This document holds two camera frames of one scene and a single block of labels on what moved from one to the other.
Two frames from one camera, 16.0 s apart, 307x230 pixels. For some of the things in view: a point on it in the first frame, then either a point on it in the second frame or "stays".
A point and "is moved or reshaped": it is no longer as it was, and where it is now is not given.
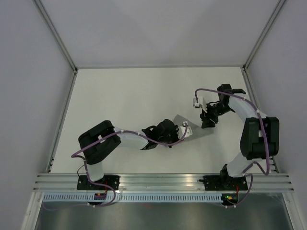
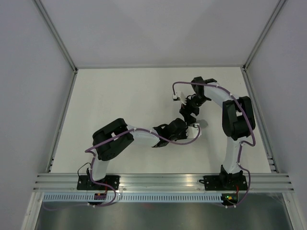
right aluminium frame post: x=244 y=71 stays
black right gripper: x=205 y=118 -> x=186 y=110
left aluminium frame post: x=58 y=39 stays
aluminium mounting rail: x=162 y=183 stays
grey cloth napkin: x=197 y=131 is moved or reshaped
